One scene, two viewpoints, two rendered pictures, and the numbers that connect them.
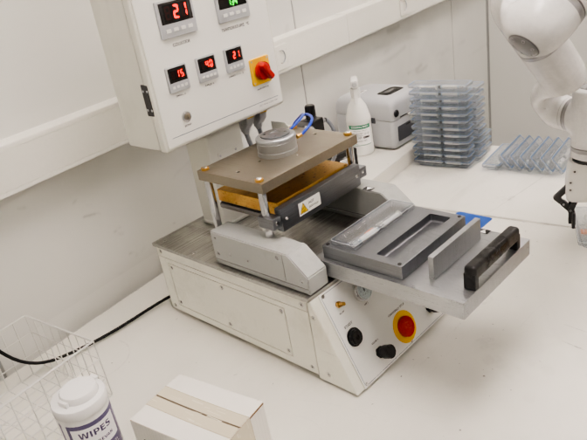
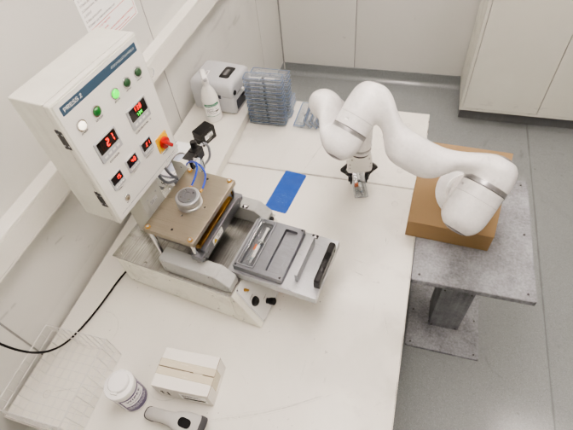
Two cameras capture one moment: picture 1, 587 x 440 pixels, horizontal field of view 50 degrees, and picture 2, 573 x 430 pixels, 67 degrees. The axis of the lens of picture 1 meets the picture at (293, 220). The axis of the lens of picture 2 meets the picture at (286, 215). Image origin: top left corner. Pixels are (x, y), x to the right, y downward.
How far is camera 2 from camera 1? 64 cm
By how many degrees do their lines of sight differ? 30
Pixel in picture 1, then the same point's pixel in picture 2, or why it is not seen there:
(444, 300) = (305, 296)
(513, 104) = (295, 20)
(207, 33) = (128, 141)
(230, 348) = (180, 305)
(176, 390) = (169, 359)
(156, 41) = (100, 166)
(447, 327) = not seen: hidden behind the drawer
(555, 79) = not seen: hidden behind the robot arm
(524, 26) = (335, 152)
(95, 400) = (130, 386)
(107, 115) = (54, 181)
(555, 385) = (353, 301)
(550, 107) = not seen: hidden behind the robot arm
